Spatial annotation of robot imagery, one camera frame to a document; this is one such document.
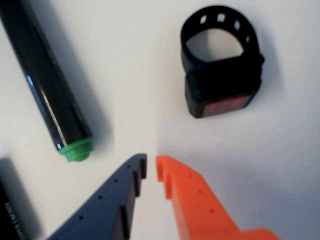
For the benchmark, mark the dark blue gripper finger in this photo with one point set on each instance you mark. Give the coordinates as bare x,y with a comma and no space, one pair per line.
100,215

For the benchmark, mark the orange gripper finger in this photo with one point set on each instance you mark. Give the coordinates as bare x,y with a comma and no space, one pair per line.
200,212

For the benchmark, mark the black marker with green cap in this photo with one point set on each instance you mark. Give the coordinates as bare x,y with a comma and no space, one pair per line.
50,87

